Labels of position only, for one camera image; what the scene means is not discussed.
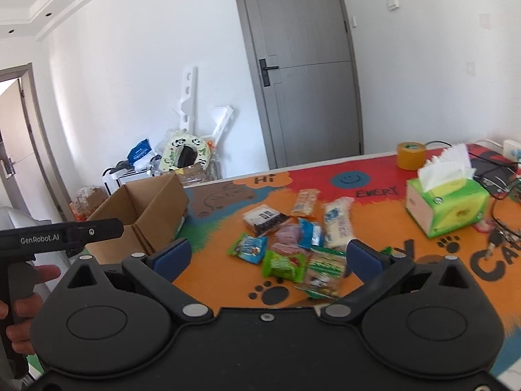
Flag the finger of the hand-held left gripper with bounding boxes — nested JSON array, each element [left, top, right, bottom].
[[65, 218, 124, 258]]

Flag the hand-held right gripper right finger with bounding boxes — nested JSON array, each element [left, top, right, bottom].
[[321, 239, 483, 322]]

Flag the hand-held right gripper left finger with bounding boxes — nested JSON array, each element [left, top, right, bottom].
[[61, 238, 214, 322]]

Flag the green striped sandwich packet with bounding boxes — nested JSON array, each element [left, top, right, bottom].
[[293, 246, 349, 300]]

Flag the long white blue snack packet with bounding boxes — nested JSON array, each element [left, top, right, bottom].
[[323, 196, 355, 250]]

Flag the pink orange snack packet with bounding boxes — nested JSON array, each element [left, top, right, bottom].
[[276, 223, 304, 246]]

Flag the bright green snack packet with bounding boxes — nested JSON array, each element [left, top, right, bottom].
[[261, 249, 311, 282]]

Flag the person's left hand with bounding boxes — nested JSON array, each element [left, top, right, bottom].
[[0, 265, 61, 353]]

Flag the grey upholstered furniture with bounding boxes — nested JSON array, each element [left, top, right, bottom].
[[0, 217, 53, 234]]

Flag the small cardboard box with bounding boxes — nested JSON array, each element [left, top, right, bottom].
[[70, 186, 109, 223]]

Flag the black shoe rack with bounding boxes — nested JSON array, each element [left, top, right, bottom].
[[101, 163, 152, 197]]

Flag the small blue snack packet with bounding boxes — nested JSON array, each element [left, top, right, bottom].
[[298, 217, 325, 250]]

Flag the colourful printed table mat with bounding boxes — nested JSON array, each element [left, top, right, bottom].
[[171, 142, 521, 377]]

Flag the green blue cartoon snack packet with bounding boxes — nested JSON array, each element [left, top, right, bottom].
[[227, 232, 269, 265]]

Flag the taped brown cardboard box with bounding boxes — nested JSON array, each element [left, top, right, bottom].
[[178, 162, 215, 189]]

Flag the orange striped snack packet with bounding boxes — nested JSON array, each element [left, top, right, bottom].
[[290, 188, 319, 218]]

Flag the blue plastic bag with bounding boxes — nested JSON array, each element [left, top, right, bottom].
[[127, 139, 152, 163]]

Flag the green tissue box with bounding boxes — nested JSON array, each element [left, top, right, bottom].
[[404, 142, 491, 239]]

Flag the black white snack packet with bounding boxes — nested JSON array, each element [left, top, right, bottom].
[[243, 205, 288, 238]]

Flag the brown tape roll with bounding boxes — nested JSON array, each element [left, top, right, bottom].
[[396, 141, 426, 171]]

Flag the short white foam board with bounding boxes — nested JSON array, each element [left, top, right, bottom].
[[209, 105, 234, 148]]

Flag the bunch of keys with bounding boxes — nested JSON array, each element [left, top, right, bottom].
[[486, 219, 521, 262]]

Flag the grey door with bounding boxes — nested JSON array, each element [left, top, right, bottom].
[[230, 0, 364, 170]]

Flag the panda print ring cushion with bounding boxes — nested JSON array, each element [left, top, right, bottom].
[[159, 130, 213, 172]]

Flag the grey side door frame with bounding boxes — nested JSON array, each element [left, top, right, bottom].
[[0, 63, 76, 223]]

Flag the black door handle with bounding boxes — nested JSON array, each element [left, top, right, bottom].
[[259, 57, 280, 88]]

